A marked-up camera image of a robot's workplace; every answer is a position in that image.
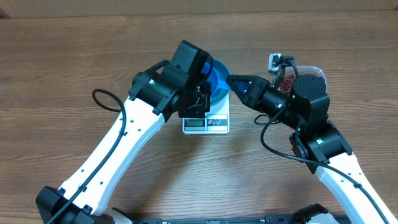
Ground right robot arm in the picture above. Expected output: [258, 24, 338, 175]
[226, 74, 397, 223]

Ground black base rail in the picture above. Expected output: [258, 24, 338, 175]
[130, 214, 352, 224]

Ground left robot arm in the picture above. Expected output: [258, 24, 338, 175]
[35, 40, 213, 223]

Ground blue plastic measuring scoop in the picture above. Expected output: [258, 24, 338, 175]
[207, 59, 230, 95]

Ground teal metal bowl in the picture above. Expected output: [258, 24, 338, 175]
[198, 58, 230, 111]

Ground red adzuki beans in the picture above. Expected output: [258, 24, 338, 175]
[278, 74, 297, 96]

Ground white digital kitchen scale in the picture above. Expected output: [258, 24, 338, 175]
[182, 95, 230, 134]

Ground clear plastic food container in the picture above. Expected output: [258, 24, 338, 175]
[284, 65, 328, 91]

